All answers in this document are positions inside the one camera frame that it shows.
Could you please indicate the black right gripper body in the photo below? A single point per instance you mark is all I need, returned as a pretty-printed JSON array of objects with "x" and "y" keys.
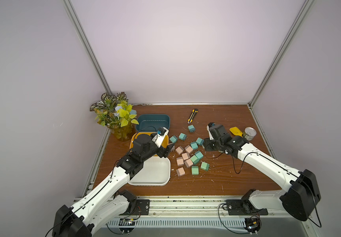
[{"x": 211, "y": 143}]

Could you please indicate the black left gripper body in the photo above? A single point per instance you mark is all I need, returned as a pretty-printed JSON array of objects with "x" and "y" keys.
[{"x": 151, "y": 150}]

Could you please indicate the pink plug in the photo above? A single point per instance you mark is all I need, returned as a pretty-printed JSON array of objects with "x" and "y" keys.
[
  {"x": 188, "y": 163},
  {"x": 179, "y": 150},
  {"x": 180, "y": 161},
  {"x": 189, "y": 149},
  {"x": 180, "y": 172},
  {"x": 185, "y": 156}
]

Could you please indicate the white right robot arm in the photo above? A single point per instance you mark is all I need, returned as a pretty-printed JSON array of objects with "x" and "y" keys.
[{"x": 299, "y": 192}]

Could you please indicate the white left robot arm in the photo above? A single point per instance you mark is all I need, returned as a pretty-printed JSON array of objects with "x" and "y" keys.
[{"x": 106, "y": 202}]

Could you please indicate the yellow storage bin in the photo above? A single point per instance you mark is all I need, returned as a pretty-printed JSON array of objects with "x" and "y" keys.
[{"x": 164, "y": 143}]

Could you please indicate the teal storage bin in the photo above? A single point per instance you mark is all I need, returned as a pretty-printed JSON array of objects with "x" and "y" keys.
[{"x": 147, "y": 121}]

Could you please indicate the white storage bin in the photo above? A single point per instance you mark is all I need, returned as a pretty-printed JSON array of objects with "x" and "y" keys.
[{"x": 155, "y": 172}]

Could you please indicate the yellow toy shovel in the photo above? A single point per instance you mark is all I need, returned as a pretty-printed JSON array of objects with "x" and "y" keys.
[{"x": 236, "y": 131}]

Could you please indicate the silver tin can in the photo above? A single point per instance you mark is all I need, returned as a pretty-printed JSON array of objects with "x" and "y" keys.
[{"x": 249, "y": 133}]

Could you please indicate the light blue dish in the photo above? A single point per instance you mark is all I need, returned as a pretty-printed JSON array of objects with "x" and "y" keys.
[{"x": 133, "y": 112}]

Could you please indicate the yellow black utility knife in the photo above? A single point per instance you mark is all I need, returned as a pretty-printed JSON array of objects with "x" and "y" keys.
[{"x": 192, "y": 116}]

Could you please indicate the potted green plant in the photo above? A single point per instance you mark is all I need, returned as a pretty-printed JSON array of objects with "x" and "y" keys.
[{"x": 115, "y": 112}]

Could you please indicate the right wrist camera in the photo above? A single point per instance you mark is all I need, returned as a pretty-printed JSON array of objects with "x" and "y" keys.
[{"x": 209, "y": 126}]

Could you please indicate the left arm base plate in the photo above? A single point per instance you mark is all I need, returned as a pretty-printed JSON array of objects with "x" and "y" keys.
[{"x": 141, "y": 208}]

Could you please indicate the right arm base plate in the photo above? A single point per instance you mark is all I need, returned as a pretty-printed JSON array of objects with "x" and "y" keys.
[{"x": 239, "y": 207}]

